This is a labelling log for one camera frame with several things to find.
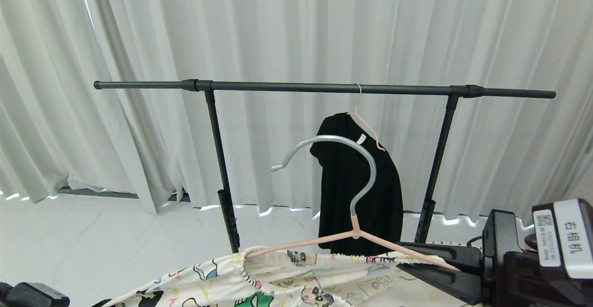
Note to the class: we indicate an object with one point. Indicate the cream printed garment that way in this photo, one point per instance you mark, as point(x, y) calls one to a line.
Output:
point(287, 284)

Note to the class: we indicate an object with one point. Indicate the pink clothes hanger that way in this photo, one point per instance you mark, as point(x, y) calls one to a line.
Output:
point(356, 233)
point(368, 125)

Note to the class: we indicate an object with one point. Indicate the black garment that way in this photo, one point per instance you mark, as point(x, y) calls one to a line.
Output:
point(352, 191)

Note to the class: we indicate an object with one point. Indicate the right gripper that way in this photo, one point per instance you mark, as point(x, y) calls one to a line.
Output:
point(500, 260)

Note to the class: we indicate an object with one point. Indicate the black clothes rack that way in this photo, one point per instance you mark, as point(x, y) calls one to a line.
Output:
point(324, 87)

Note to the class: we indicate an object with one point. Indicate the white curtain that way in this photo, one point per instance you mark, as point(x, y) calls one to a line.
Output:
point(278, 29)

